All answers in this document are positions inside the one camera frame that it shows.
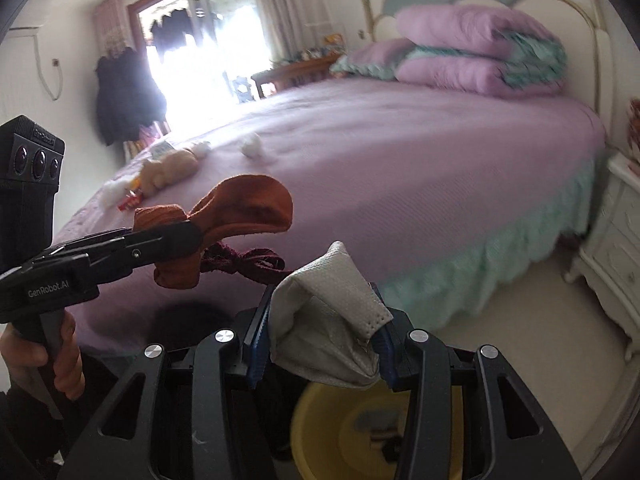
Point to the purple folded quilt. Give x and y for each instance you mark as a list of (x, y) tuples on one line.
[(497, 52)]

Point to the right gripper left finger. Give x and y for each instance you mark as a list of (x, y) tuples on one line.
[(183, 414)]

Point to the person left hand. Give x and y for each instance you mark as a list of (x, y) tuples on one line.
[(24, 357)]

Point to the dark hanging coats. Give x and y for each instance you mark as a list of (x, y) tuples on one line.
[(128, 97)]

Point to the white cotton ball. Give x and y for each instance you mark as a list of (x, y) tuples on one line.
[(113, 192)]

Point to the pink curtain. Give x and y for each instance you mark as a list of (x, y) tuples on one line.
[(112, 28), (292, 26)]

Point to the purple pillow green frill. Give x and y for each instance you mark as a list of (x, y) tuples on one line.
[(378, 60)]

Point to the white air conditioner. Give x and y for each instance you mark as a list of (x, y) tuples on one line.
[(23, 32)]

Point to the round bed purple sheet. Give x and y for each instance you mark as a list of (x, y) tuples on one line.
[(439, 196)]

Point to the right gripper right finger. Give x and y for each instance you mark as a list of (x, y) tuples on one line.
[(470, 414)]

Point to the white milk carton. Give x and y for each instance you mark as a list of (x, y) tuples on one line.
[(160, 149)]

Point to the white fluffy ball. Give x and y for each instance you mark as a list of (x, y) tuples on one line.
[(200, 150)]

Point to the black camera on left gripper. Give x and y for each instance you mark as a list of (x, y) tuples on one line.
[(31, 163)]

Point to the pink left curtain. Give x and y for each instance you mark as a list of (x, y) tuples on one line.
[(112, 28)]

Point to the white sock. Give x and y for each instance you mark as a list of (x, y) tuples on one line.
[(251, 145)]

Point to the pink right curtain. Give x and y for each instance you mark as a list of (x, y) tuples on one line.
[(292, 26)]

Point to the white nightstand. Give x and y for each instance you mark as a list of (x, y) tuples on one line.
[(609, 260)]

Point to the white paper tissue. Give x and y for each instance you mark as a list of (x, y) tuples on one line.
[(321, 321)]

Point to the blue white headboard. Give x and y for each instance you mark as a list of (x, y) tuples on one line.
[(590, 67)]

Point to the yellow trash bin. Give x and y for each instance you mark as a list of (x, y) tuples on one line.
[(340, 433)]

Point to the wooden desk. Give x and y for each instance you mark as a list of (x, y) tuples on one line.
[(296, 74)]

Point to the plush doll on nightstand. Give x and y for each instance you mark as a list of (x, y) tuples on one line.
[(633, 129)]

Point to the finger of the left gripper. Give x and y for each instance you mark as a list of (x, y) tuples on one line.
[(89, 241), (112, 261)]

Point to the tan teddy bear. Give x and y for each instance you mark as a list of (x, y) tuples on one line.
[(171, 168)]

